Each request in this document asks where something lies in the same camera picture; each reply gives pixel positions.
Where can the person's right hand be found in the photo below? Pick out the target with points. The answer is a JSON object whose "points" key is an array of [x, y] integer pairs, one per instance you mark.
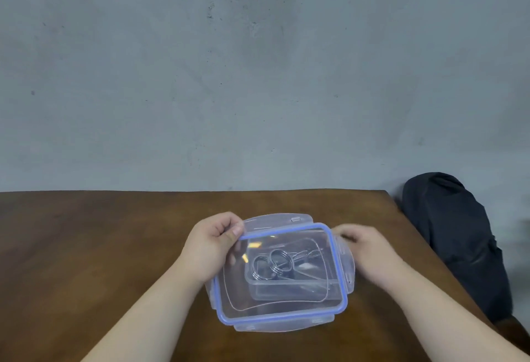
{"points": [[374, 255]]}

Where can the person's left hand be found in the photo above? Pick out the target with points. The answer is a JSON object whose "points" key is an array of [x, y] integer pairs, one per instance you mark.
{"points": [[203, 250]]}

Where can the person's right fingers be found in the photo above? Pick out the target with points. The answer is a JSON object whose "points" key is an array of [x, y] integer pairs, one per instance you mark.
{"points": [[347, 232]]}

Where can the person's left thumb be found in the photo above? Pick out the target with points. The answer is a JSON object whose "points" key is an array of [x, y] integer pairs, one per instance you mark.
{"points": [[232, 233]]}

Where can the clear lid with blue seal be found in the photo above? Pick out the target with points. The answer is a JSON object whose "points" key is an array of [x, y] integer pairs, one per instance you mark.
{"points": [[285, 303]]}

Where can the person's right forearm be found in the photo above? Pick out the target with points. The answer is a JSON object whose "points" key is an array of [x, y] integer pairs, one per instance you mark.
{"points": [[447, 320]]}

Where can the person's left forearm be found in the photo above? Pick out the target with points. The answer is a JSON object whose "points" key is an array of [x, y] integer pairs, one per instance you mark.
{"points": [[143, 318]]}

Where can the silver metal key rings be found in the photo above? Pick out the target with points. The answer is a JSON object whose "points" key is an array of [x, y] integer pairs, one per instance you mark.
{"points": [[271, 265]]}

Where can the clear plastic food container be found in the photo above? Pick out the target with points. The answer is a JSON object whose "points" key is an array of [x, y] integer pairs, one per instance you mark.
{"points": [[290, 291]]}

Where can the black bag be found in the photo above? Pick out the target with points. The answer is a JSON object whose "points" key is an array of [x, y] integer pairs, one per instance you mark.
{"points": [[459, 241]]}

